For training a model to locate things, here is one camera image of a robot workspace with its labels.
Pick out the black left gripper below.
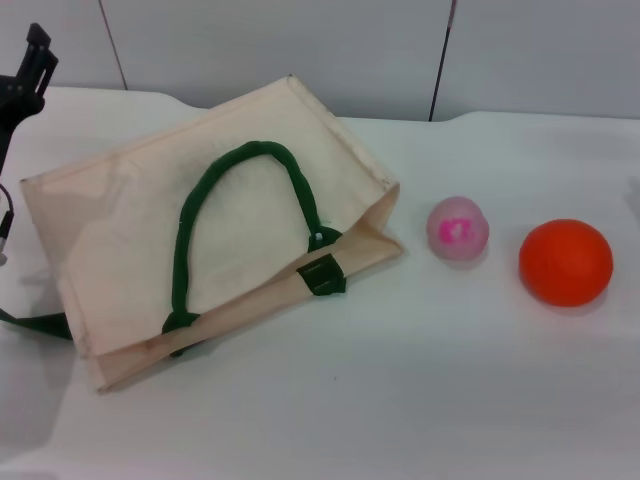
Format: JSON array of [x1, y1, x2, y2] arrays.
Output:
[[0, 22, 60, 174]]

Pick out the white canvas bag green handles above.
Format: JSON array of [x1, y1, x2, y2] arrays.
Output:
[[0, 74, 404, 396]]

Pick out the pink round pastry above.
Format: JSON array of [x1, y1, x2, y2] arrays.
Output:
[[425, 195, 491, 262]]

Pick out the orange round fruit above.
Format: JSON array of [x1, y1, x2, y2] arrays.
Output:
[[518, 218, 615, 308]]

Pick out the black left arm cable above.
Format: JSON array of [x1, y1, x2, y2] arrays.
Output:
[[0, 183, 17, 267]]

